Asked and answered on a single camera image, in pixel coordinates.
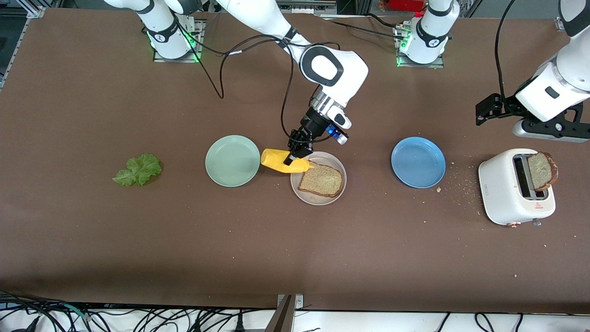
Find yellow mustard squeeze bottle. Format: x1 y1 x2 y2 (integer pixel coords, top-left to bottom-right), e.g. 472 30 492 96
260 148 317 174

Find brown bread slice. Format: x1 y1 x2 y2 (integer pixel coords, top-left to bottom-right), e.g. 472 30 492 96
527 152 559 192
297 164 344 198

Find beige plate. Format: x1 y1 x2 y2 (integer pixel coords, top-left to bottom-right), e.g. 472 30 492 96
290 151 347 206

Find green lettuce leaf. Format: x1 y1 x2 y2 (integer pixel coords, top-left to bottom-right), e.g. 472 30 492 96
112 153 163 188

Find pale green plate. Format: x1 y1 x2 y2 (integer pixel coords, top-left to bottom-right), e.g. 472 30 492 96
205 135 261 188

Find blue plate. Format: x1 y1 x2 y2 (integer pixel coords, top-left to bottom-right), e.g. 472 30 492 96
391 136 447 189

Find white toaster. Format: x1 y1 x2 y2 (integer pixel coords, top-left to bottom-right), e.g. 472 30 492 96
478 148 556 227

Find red box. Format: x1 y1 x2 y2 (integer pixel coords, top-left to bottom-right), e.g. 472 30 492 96
379 0 425 12

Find grey metal beam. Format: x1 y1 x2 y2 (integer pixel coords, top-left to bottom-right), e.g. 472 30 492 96
264 295 295 332

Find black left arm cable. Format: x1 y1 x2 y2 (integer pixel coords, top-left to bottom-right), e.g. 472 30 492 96
495 0 518 100

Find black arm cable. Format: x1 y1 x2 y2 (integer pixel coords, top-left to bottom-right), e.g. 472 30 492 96
175 18 342 144
495 0 518 100

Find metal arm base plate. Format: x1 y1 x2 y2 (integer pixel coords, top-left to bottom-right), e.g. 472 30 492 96
396 25 444 69
153 18 204 63

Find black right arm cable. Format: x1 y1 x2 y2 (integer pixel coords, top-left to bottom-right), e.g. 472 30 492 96
175 18 342 144

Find thin black table cable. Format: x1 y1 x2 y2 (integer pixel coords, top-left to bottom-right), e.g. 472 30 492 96
318 13 406 40

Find grey metal frame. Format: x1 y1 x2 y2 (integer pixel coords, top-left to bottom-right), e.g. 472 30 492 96
269 0 338 15

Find silver corner bracket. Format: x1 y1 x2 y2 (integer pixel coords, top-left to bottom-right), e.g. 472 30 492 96
277 294 304 310

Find tangled black floor cables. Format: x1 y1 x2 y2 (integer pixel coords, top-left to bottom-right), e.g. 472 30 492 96
0 290 259 332

